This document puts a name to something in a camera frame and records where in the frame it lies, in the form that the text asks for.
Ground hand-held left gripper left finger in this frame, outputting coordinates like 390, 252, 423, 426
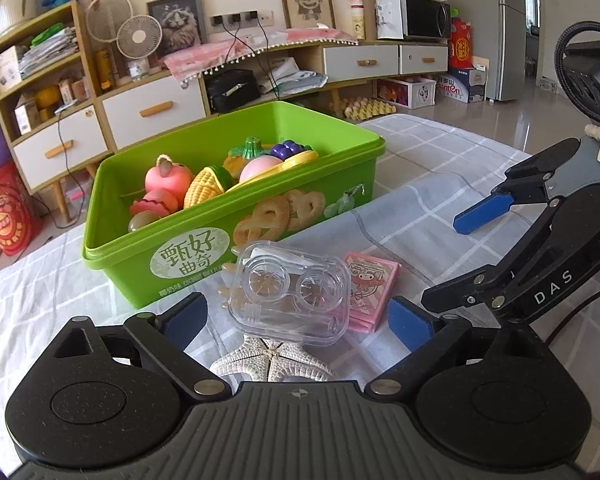
45, 292, 233, 403

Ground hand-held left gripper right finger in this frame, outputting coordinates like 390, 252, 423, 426
362, 296, 551, 403

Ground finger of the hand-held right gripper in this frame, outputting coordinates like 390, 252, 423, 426
454, 137, 581, 235
421, 198, 570, 319

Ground green plastic box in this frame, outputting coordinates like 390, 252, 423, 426
82, 101, 386, 310

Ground clear contact lens case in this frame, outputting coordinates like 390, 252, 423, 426
227, 241, 352, 346

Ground yellow toy corn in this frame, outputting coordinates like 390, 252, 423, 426
184, 165, 236, 209

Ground pink pig toy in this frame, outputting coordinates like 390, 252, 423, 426
128, 154, 201, 233

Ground orange toy pumpkin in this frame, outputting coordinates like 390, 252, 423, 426
223, 136, 276, 181

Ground pink toy peach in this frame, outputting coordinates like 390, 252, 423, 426
239, 155, 286, 183

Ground yellow toy plate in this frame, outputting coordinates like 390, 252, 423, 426
225, 150, 320, 193

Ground purple toy grapes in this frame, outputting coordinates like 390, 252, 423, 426
271, 139, 315, 161

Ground translucent yellow hand toy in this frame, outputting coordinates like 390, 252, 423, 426
215, 272, 241, 311

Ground pink card pack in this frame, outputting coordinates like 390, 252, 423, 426
342, 251, 401, 333

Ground beige starfish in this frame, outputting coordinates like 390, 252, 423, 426
209, 337, 336, 383

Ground grey checked tablecloth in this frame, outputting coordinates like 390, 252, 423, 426
0, 112, 600, 461

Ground blue and white carton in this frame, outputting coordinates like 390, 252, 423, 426
447, 67, 488, 103

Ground white printed box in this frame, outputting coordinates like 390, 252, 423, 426
377, 76, 437, 110

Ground egg tray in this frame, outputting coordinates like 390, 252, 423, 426
342, 97, 397, 121

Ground red gift bag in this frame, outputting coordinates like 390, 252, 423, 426
450, 20, 473, 68

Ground grey refrigerator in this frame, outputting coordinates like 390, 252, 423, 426
485, 0, 538, 102

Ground black microwave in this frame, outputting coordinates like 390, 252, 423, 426
400, 0, 452, 41

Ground red printed bucket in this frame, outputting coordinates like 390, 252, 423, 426
0, 162, 43, 257

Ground wooden drawer cabinet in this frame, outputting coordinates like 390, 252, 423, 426
0, 0, 211, 221

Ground pile of papers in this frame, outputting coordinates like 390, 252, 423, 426
265, 57, 328, 96

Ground black bag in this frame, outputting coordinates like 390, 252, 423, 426
204, 69, 262, 113

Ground framed cartoon picture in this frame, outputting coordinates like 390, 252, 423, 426
277, 0, 337, 30

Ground pink fringed cloth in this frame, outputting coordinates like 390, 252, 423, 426
160, 27, 361, 78

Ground white desk fan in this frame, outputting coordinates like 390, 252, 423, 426
86, 0, 133, 43
116, 15, 163, 81

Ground framed cat picture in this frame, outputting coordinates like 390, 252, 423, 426
146, 0, 210, 58

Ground stack of papers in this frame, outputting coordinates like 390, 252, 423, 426
17, 24, 81, 80

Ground black cable loop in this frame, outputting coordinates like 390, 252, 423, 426
554, 20, 600, 126

